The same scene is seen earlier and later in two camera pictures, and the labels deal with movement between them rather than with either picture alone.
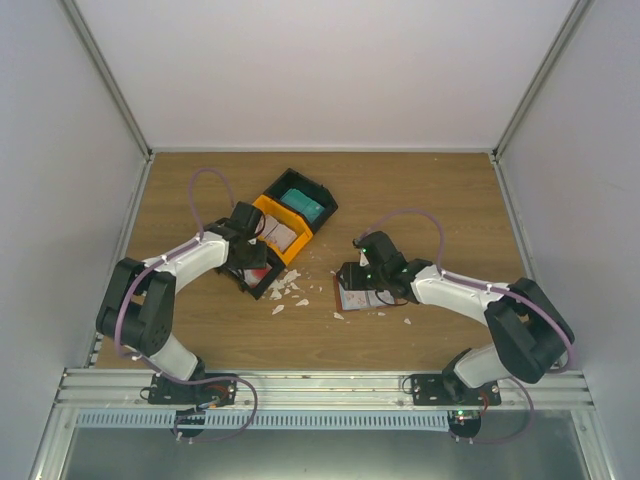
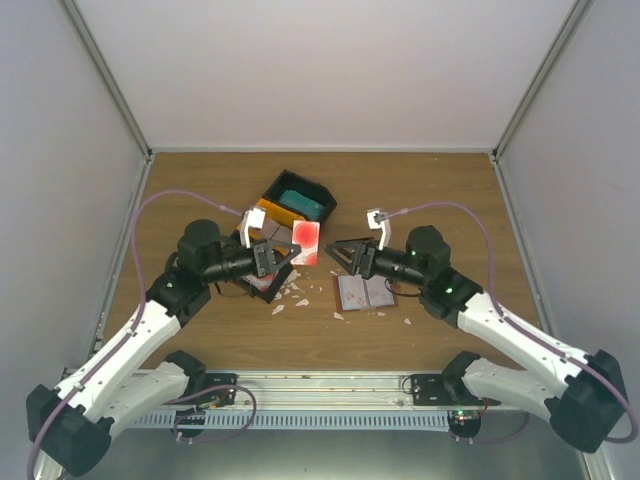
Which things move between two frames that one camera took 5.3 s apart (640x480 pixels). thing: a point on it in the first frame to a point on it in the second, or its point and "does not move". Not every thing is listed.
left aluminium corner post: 73,10 does not move
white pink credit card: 354,299 does not move
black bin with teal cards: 303,196 does not move
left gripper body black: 251,260 to 261,258
